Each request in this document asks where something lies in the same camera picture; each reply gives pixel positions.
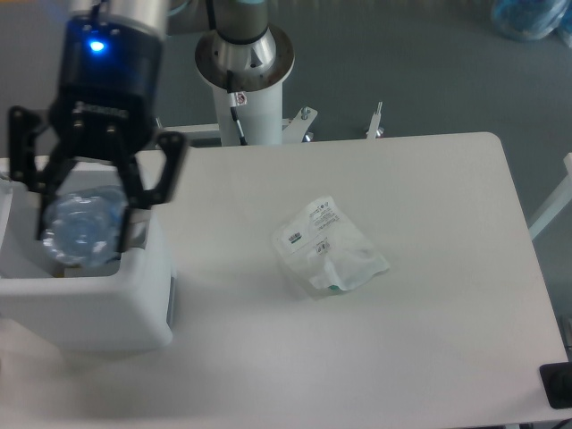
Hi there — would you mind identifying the white metal base frame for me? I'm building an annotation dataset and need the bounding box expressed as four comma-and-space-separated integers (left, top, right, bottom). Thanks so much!
154, 101, 386, 151

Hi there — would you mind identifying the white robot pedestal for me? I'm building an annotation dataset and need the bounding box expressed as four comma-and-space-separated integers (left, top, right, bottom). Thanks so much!
195, 24, 295, 124

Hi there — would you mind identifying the white trash can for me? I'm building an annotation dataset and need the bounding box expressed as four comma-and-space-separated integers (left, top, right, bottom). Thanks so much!
1, 164, 176, 351

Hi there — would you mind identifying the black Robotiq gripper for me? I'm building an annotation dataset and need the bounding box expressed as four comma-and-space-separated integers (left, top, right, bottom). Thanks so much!
7, 15, 189, 253

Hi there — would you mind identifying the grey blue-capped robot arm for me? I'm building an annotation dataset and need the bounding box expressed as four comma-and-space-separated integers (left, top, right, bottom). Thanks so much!
8, 1, 292, 234

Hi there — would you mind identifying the white frame leg right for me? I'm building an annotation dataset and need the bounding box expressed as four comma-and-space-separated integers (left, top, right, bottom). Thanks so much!
528, 153, 571, 240

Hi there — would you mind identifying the black device at table edge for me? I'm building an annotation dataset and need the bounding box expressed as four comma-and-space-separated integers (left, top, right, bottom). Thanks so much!
539, 362, 571, 409

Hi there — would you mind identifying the white plastic medical packaging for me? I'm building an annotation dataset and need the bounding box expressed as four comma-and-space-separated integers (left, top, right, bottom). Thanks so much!
272, 196, 390, 293

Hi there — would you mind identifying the blue plastic bag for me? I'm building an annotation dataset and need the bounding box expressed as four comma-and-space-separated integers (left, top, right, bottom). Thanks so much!
490, 0, 571, 42

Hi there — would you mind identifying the clear crushed plastic bottle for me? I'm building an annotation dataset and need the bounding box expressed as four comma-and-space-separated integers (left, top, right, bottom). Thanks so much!
40, 185, 127, 268

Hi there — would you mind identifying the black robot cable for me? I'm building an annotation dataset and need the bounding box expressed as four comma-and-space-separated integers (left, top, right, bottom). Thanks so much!
225, 70, 249, 147

